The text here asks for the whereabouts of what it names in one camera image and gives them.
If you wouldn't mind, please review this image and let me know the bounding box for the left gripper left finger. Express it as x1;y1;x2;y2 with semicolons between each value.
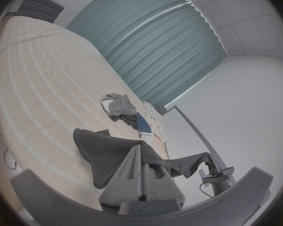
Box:
99;145;142;209

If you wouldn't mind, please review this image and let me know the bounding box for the dark chest of drawers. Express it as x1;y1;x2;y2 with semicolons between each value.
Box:
18;0;64;23

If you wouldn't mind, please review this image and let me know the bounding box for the blue-green curtain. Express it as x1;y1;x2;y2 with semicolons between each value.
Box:
103;3;228;108
67;0;191;56

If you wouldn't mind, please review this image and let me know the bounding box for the dark blue garment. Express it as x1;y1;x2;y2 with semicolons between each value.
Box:
137;113;152;134

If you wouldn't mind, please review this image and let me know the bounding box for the black cable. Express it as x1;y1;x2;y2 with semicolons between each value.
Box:
3;148;17;170
200;183;214;196

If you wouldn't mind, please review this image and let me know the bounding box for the bed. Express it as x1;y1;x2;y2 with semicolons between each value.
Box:
0;16;236;190

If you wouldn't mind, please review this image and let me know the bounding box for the black garment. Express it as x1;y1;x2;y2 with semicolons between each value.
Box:
110;113;140;130
73;128;214;190

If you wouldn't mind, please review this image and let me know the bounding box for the grey garment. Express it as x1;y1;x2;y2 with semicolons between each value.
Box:
101;93;138;116

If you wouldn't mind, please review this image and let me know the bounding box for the white printed pillow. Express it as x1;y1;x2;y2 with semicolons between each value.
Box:
141;101;169;143

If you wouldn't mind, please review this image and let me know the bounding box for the white garment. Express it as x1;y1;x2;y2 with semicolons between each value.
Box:
140;131;155;148

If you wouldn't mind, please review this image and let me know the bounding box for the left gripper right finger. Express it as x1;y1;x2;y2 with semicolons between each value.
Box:
142;163;185;208

